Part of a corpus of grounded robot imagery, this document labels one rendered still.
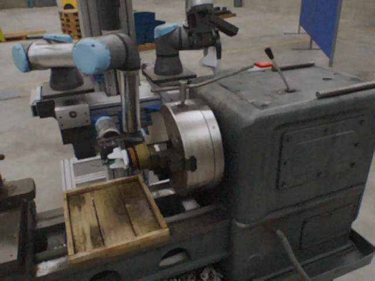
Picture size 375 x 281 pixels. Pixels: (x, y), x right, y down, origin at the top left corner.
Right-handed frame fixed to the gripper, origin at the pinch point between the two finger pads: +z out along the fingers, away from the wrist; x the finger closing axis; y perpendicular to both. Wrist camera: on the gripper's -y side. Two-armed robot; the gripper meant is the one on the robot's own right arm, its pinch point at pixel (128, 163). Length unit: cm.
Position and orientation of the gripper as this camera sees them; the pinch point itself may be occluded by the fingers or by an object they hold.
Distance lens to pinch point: 107.7
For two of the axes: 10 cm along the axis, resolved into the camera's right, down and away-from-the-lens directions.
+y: -9.3, 1.9, -3.1
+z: 3.6, 4.1, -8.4
